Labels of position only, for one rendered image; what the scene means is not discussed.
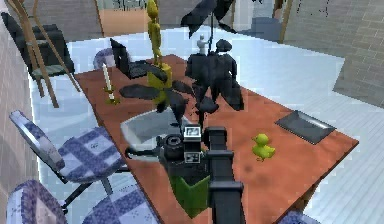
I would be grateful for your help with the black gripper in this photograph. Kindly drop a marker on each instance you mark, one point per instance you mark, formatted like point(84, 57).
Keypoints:
point(173, 147)

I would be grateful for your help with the black armchair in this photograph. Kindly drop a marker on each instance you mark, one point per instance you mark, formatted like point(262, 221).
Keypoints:
point(53, 46)

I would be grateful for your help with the black house plant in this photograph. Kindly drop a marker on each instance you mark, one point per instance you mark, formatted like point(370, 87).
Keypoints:
point(173, 100)

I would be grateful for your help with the green box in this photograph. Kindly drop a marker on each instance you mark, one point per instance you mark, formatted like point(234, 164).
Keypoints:
point(191, 196)

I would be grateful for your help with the wooden ladder stand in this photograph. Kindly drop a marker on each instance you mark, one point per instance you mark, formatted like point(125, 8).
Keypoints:
point(36, 56)

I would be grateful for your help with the dark grey tray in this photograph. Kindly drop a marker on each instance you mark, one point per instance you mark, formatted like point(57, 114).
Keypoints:
point(305, 126)

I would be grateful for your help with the yellow figure statue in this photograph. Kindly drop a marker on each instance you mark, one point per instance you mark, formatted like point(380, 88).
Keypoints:
point(155, 36)

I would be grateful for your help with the white candle in holder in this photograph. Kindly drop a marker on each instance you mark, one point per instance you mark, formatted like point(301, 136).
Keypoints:
point(106, 78)

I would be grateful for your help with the yellow-green toy duck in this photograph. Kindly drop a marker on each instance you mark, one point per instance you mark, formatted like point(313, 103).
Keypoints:
point(261, 148)

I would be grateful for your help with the black laptop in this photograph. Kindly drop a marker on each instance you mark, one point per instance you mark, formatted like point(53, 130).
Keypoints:
point(121, 60)

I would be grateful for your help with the black figure statue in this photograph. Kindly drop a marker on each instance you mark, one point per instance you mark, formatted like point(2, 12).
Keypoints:
point(216, 73)

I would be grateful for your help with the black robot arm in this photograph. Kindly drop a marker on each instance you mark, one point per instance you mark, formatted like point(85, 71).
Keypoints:
point(226, 200)

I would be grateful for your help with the red-brown wooden table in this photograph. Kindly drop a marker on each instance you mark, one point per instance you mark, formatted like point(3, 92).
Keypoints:
point(283, 173)

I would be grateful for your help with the small white figurine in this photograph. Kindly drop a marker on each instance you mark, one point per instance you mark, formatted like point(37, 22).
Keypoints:
point(202, 45)

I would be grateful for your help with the blue checked chair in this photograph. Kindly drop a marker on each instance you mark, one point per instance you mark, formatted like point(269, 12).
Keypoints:
point(103, 58)
point(120, 210)
point(86, 155)
point(296, 218)

